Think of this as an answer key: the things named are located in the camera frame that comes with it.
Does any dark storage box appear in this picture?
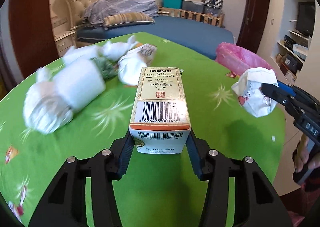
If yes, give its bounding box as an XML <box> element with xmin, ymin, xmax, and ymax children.
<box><xmin>205</xmin><ymin>7</ymin><xmax>222</xmax><ymax>16</ymax></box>

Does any teal storage box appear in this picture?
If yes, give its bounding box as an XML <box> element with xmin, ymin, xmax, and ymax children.
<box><xmin>162</xmin><ymin>0</ymin><xmax>183</xmax><ymax>9</ymax></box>

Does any striped pillow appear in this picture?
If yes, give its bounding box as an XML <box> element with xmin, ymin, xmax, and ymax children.
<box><xmin>102</xmin><ymin>13</ymin><xmax>155</xmax><ymax>30</ymax></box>

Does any person's right hand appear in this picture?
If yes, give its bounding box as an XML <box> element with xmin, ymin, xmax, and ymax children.
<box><xmin>292</xmin><ymin>136</ymin><xmax>320</xmax><ymax>173</ymax></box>

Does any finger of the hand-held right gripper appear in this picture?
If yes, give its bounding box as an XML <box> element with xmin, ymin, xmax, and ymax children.
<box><xmin>276</xmin><ymin>80</ymin><xmax>318</xmax><ymax>100</ymax></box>
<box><xmin>261</xmin><ymin>82</ymin><xmax>301</xmax><ymax>118</ymax></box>

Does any white built-in wardrobe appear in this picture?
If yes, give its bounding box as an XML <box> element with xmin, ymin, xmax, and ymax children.
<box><xmin>257</xmin><ymin>0</ymin><xmax>320</xmax><ymax>142</ymax></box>

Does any green printed tablecloth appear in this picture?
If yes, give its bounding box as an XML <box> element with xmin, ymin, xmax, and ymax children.
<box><xmin>0</xmin><ymin>32</ymin><xmax>287</xmax><ymax>227</ymax></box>

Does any bin with pink liner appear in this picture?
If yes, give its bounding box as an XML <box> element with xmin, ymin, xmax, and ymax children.
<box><xmin>215</xmin><ymin>42</ymin><xmax>275</xmax><ymax>77</ymax></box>

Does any wooden crib rail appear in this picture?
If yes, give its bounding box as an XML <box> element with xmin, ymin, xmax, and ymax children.
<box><xmin>159</xmin><ymin>7</ymin><xmax>225</xmax><ymax>27</ymax></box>

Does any orange white medicine box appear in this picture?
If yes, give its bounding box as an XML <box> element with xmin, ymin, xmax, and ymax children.
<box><xmin>129</xmin><ymin>67</ymin><xmax>192</xmax><ymax>154</ymax></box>

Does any grey clear storage box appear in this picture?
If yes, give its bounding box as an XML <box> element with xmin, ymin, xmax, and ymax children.
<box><xmin>182</xmin><ymin>0</ymin><xmax>205</xmax><ymax>13</ymax></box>

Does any red printed paper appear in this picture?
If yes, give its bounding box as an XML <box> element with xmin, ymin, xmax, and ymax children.
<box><xmin>231</xmin><ymin>67</ymin><xmax>278</xmax><ymax>118</ymax></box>

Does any black safe box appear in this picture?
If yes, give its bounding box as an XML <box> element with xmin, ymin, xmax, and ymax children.
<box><xmin>280</xmin><ymin>53</ymin><xmax>300</xmax><ymax>75</ymax></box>

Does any checkered bag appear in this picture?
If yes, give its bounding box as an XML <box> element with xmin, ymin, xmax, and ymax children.
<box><xmin>204</xmin><ymin>0</ymin><xmax>222</xmax><ymax>9</ymax></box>

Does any grey blue quilt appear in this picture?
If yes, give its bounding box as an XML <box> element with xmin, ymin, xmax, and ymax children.
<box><xmin>82</xmin><ymin>0</ymin><xmax>159</xmax><ymax>25</ymax></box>

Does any bed with blue mattress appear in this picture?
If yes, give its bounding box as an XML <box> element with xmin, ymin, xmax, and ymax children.
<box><xmin>75</xmin><ymin>15</ymin><xmax>235</xmax><ymax>61</ymax></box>

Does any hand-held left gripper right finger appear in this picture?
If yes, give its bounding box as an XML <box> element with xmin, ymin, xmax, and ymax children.
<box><xmin>185</xmin><ymin>130</ymin><xmax>293</xmax><ymax>227</ymax></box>

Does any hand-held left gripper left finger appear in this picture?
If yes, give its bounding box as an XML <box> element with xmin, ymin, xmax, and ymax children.
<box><xmin>29</xmin><ymin>132</ymin><xmax>133</xmax><ymax>227</ymax></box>

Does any cream nightstand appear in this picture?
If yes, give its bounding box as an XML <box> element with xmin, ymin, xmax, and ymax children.
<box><xmin>51</xmin><ymin>15</ymin><xmax>77</xmax><ymax>57</ymax></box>

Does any black television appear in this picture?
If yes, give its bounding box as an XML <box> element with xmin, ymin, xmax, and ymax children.
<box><xmin>296</xmin><ymin>2</ymin><xmax>316</xmax><ymax>38</ymax></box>

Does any brown wooden door frame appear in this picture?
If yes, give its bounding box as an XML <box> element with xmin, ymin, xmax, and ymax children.
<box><xmin>9</xmin><ymin>0</ymin><xmax>59</xmax><ymax>77</ymax></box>

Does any crumpled green wrapper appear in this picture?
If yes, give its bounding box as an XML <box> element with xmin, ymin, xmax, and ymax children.
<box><xmin>94</xmin><ymin>57</ymin><xmax>118</xmax><ymax>80</ymax></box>

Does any dark wooden door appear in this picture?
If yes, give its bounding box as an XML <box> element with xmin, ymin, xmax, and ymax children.
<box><xmin>236</xmin><ymin>0</ymin><xmax>271</xmax><ymax>53</ymax></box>

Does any printed white paper bag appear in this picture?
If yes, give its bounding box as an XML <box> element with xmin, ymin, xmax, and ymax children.
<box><xmin>117</xmin><ymin>44</ymin><xmax>157</xmax><ymax>85</ymax></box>

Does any blue white tissue box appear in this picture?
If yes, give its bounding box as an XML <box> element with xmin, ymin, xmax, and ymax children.
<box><xmin>292</xmin><ymin>44</ymin><xmax>309</xmax><ymax>60</ymax></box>

